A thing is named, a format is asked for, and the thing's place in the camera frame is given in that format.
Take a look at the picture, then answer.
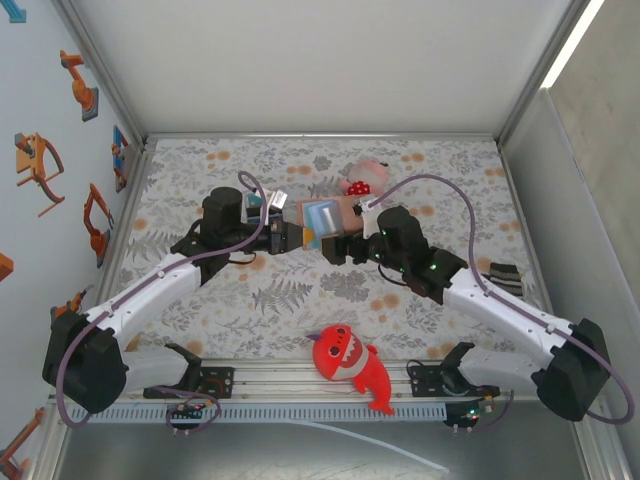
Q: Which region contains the teal striped box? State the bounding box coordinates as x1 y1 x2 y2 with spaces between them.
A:
241 187 292 227

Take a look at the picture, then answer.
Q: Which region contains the pink doll polka-dot dress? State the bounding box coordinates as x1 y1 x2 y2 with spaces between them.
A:
338 158 393 199

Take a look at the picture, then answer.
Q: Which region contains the floral tablecloth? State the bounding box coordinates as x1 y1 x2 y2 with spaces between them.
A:
106 137 560 362

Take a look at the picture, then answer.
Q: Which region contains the black white striped sock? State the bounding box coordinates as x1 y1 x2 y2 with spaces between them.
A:
487 262 526 301

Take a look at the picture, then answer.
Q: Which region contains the red shark plush toy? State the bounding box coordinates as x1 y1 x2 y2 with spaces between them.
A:
305 323 396 416

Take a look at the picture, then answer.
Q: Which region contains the small circuit board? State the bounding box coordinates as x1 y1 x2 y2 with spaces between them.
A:
167 402 206 426
443 398 495 431

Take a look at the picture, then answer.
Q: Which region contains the bright light strip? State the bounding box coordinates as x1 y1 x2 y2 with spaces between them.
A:
541 0 609 91

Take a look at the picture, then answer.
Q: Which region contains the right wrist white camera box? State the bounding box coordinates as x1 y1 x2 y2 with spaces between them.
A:
356 196 385 240

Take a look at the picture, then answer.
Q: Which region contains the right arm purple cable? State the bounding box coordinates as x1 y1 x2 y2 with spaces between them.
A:
369 173 632 426

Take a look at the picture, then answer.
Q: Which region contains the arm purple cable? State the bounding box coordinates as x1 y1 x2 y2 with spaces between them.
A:
369 173 632 426
53 170 266 430

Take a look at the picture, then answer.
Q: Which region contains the aluminium side rail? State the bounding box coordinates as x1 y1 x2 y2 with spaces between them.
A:
497 141 551 321

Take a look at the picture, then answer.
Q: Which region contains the aluminium front rail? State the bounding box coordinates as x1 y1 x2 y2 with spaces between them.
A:
47 355 539 404

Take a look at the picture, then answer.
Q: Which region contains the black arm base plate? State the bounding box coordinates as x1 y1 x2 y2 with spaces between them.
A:
407 360 501 400
143 366 236 400

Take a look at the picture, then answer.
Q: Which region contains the white slotted cable duct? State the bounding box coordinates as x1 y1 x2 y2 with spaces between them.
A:
68 403 448 425

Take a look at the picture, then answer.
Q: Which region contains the aluminium corner post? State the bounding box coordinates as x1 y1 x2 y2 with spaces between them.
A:
52 0 149 149
492 0 593 149

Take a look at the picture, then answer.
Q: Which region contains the short purple cable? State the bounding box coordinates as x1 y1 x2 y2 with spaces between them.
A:
166 392 224 437
452 387 517 435

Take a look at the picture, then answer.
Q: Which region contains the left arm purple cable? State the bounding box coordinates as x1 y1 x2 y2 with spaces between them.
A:
53 170 266 430

